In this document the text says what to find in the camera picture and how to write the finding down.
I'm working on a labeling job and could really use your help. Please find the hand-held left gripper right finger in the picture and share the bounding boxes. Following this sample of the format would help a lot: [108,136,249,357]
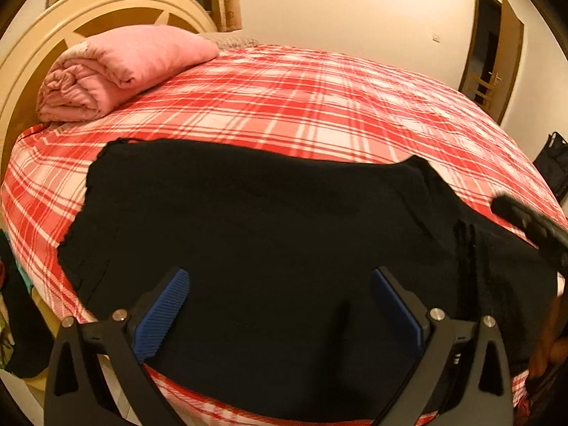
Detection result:
[370,267,515,426]

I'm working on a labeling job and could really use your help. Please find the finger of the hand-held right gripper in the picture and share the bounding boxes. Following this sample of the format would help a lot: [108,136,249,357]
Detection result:
[492,193,568,271]

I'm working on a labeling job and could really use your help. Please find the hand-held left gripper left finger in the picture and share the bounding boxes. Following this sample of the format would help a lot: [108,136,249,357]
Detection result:
[44,267,191,426]

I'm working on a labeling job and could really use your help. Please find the black pants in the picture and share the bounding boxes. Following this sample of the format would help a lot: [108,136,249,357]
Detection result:
[58,138,560,422]

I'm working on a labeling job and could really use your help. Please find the person's right hand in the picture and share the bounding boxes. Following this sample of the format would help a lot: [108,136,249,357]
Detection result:
[530,295,564,376]

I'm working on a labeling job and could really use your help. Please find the black folded bag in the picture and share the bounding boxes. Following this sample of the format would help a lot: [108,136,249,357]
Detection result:
[532,132,568,200]

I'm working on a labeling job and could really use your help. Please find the dark cloth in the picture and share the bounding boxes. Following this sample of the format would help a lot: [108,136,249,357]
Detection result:
[0,231,54,378]

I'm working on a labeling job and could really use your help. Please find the brown wooden door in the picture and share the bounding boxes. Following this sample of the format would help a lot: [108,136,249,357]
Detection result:
[497,0,524,125]
[459,0,502,94]

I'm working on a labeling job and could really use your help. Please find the bed with red plaid sheet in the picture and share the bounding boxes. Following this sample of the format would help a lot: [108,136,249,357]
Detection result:
[0,44,568,426]

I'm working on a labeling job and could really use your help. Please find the pink folded blanket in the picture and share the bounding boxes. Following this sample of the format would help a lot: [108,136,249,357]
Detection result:
[36,24,220,124]

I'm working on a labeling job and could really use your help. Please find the grey striped pillow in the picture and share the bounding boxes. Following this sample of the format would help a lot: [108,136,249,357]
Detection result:
[195,31,262,50]

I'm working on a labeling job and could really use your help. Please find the cream wooden headboard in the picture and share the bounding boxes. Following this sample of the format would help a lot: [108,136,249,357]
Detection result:
[0,0,218,169]

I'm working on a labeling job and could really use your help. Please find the wooden slatted frame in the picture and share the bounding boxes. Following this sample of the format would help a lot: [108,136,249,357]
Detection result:
[464,73,495,109]

